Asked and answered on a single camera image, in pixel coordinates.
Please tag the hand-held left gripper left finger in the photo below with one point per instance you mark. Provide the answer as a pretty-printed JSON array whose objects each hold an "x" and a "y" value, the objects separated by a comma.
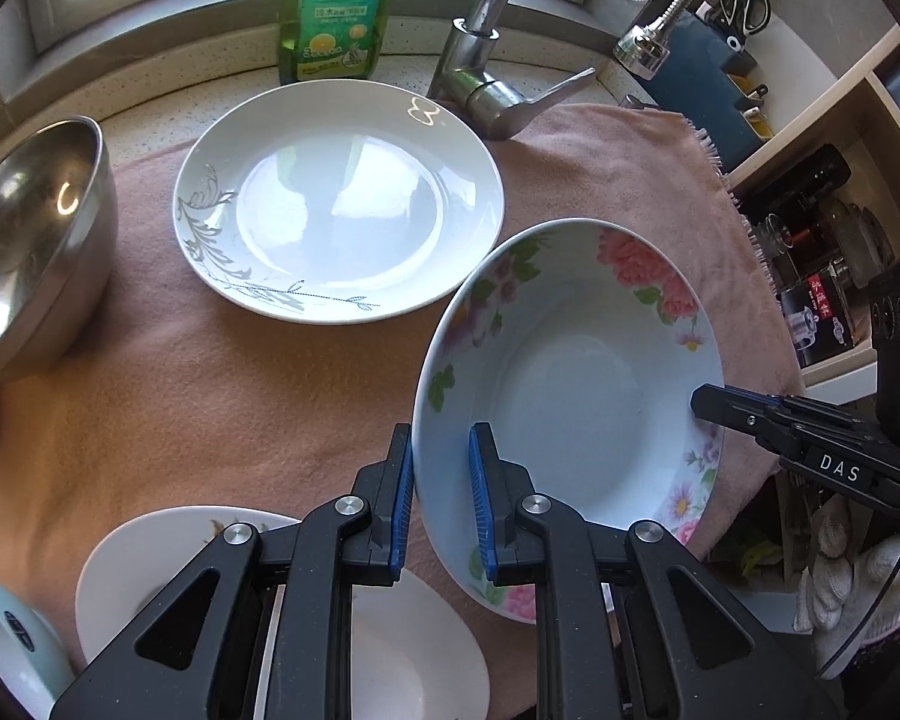
[{"x": 399, "y": 510}]

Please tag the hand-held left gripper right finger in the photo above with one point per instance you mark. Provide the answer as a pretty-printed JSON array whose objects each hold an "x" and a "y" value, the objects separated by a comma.
[{"x": 481, "y": 510}]

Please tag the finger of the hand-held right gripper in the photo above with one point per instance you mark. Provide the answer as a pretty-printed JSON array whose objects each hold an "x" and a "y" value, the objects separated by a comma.
[
  {"x": 817, "y": 411},
  {"x": 727, "y": 409}
]

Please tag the pink floral bowl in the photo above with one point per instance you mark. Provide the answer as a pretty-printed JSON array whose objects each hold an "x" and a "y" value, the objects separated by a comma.
[{"x": 570, "y": 405}]

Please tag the plain white plate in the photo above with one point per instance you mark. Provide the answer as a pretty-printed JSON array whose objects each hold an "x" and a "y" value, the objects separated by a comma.
[{"x": 420, "y": 660}]

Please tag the white plate with grey leaves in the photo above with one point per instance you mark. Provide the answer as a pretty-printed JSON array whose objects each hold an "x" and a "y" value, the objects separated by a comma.
[{"x": 337, "y": 202}]

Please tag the small stainless steel bowl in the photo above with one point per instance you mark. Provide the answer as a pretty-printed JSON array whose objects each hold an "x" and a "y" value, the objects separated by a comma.
[{"x": 30, "y": 240}]

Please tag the person's right hand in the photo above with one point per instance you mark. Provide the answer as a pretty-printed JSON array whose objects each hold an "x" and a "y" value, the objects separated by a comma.
[{"x": 862, "y": 585}]

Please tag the black and red box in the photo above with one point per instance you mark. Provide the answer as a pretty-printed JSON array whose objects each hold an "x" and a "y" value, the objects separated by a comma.
[{"x": 817, "y": 311}]

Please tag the clear glass jar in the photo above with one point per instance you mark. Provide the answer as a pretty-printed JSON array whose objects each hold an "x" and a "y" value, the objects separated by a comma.
[{"x": 859, "y": 240}]

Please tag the small glass cup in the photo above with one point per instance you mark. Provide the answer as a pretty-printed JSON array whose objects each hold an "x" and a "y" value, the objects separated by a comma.
[{"x": 772, "y": 240}]

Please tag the pink towel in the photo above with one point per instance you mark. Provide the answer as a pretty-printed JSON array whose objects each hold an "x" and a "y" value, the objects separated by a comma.
[{"x": 232, "y": 405}]

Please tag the dark bottle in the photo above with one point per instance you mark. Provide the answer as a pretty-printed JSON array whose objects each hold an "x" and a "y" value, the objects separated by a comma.
[{"x": 810, "y": 180}]

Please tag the beige shelf unit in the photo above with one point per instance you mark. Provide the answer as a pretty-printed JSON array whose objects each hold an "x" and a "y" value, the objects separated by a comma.
[{"x": 832, "y": 112}]

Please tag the dark blue knife block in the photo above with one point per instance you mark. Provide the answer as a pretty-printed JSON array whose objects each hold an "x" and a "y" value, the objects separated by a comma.
[{"x": 697, "y": 82}]

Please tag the chrome faucet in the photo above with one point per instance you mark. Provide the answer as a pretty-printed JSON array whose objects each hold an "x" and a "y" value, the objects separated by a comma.
[{"x": 487, "y": 75}]

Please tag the light blue bowl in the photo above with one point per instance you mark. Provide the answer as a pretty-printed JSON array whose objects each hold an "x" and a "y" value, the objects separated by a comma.
[{"x": 7, "y": 645}]

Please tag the green dish soap bottle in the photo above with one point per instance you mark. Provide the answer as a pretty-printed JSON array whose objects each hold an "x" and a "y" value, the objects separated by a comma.
[{"x": 337, "y": 7}]

